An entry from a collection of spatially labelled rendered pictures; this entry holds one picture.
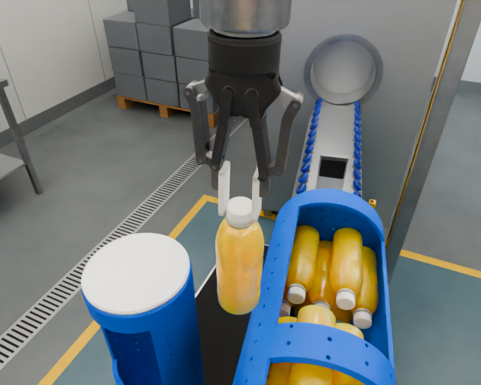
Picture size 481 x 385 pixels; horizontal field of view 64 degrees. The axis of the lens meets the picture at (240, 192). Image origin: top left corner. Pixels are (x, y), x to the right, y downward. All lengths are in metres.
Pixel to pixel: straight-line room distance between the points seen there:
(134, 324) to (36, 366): 1.32
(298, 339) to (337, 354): 0.06
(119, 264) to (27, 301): 1.53
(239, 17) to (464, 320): 2.29
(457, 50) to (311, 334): 1.05
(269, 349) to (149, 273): 0.46
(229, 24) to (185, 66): 3.52
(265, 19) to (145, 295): 0.76
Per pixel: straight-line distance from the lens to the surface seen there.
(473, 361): 2.36
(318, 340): 0.68
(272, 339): 0.70
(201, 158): 0.48
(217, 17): 0.38
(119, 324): 1.01
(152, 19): 3.95
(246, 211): 0.51
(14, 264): 2.83
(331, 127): 1.97
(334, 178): 1.46
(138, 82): 4.30
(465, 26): 1.43
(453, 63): 1.46
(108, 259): 1.11
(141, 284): 1.02
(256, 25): 0.37
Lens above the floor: 1.79
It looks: 36 degrees down
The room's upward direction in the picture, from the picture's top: straight up
